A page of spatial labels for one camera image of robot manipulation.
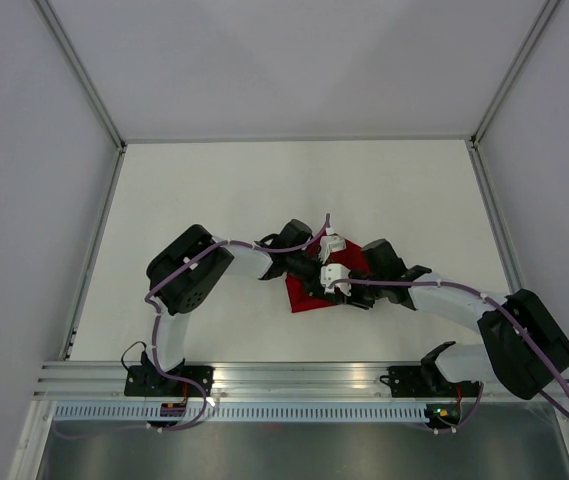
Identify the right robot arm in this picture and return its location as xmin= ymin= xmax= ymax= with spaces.
xmin=323 ymin=239 xmax=569 ymax=400

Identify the left aluminium frame post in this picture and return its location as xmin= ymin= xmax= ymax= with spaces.
xmin=31 ymin=0 xmax=126 ymax=152

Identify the slotted cable duct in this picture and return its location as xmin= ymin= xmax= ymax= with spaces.
xmin=54 ymin=402 xmax=427 ymax=423

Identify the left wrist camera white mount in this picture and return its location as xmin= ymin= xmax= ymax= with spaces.
xmin=318 ymin=227 xmax=346 ymax=264

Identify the red cloth napkin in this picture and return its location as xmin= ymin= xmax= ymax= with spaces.
xmin=285 ymin=240 xmax=372 ymax=313

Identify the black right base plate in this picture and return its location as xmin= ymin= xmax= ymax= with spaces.
xmin=379 ymin=365 xmax=479 ymax=399

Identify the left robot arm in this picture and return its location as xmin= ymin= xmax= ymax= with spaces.
xmin=127 ymin=217 xmax=330 ymax=396

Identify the aluminium frame post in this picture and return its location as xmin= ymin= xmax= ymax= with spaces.
xmin=31 ymin=0 xmax=126 ymax=152
xmin=467 ymin=0 xmax=563 ymax=149

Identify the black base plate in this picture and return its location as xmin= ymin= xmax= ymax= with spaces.
xmin=379 ymin=365 xmax=479 ymax=399
xmin=124 ymin=365 xmax=214 ymax=398

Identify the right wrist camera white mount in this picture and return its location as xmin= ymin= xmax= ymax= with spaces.
xmin=320 ymin=263 xmax=351 ymax=297

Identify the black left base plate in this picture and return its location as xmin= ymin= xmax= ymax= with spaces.
xmin=124 ymin=365 xmax=214 ymax=398

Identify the right aluminium frame post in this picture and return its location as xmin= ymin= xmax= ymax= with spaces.
xmin=467 ymin=0 xmax=563 ymax=149

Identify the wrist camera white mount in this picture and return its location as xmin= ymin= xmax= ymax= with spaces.
xmin=318 ymin=227 xmax=346 ymax=264
xmin=320 ymin=263 xmax=351 ymax=297

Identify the aluminium mounting rail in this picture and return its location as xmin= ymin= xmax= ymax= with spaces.
xmin=33 ymin=362 xmax=569 ymax=401

